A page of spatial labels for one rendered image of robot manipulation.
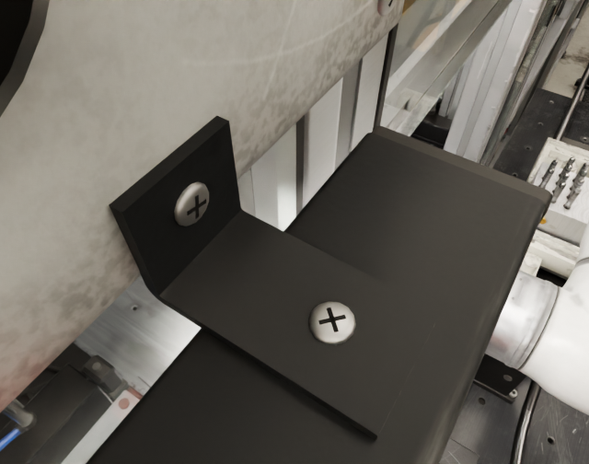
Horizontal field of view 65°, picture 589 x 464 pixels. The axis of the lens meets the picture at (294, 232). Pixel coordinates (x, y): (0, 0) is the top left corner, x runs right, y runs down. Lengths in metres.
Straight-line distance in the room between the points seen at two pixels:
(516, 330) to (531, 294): 0.04
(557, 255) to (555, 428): 0.27
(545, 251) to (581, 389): 0.32
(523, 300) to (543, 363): 0.06
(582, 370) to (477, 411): 0.38
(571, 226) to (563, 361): 0.33
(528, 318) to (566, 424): 0.43
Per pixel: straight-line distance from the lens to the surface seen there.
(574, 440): 0.87
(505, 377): 0.79
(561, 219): 0.76
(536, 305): 0.47
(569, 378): 0.48
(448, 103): 0.72
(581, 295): 0.49
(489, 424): 0.83
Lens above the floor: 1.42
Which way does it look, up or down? 51 degrees down
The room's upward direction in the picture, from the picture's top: straight up
